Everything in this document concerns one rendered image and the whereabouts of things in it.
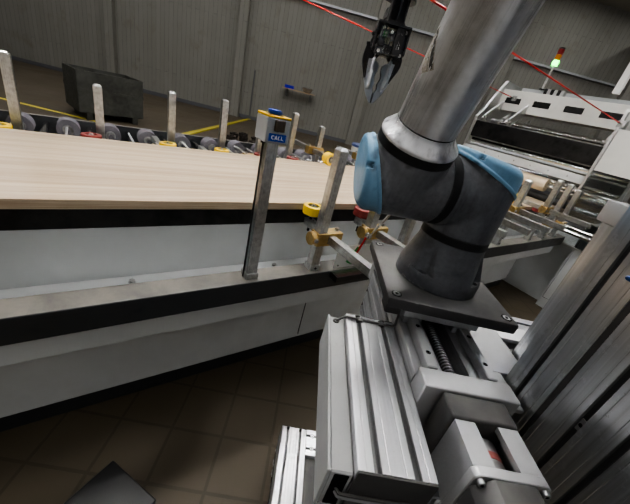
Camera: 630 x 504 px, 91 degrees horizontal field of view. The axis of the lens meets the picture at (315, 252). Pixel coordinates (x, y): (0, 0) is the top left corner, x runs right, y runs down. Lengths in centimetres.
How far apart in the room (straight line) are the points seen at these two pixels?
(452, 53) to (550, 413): 48
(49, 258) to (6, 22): 1537
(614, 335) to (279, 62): 1209
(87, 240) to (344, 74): 1145
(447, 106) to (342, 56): 1180
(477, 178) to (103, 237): 101
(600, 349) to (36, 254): 124
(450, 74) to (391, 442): 42
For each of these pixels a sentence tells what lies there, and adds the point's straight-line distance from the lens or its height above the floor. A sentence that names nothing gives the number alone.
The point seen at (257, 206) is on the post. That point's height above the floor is 96.
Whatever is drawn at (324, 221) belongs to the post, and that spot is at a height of 91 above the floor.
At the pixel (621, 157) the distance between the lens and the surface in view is 352.
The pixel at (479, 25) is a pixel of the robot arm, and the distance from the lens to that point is 41.
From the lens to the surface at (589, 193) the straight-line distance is 354.
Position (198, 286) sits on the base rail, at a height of 70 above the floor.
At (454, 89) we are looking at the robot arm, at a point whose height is 133.
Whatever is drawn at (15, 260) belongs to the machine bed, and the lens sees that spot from 118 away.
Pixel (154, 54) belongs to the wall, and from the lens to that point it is 1359.
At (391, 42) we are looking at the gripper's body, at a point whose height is 142.
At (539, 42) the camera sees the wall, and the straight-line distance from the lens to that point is 1397.
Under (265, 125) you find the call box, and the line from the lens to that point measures 88.
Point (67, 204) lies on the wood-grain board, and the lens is 106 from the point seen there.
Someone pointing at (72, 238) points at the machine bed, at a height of 77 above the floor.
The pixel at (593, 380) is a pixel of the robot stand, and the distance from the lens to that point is 54.
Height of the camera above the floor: 129
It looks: 26 degrees down
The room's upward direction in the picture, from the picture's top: 15 degrees clockwise
